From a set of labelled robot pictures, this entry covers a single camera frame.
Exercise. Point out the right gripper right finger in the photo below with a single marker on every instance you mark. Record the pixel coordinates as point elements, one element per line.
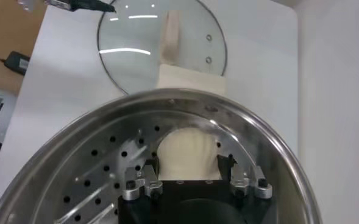
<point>237,182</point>

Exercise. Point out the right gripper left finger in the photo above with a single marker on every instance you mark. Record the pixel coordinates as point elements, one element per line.
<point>130,191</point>

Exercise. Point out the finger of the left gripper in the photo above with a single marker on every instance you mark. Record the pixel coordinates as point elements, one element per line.
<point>84,4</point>

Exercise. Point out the white steamed baozi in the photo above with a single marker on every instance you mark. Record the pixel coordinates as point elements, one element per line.
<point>188,152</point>

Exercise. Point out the stainless steel steamer basket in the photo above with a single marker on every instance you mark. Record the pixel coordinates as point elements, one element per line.
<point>60,152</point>

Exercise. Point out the black power brick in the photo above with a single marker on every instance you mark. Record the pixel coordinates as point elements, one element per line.
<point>16,62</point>

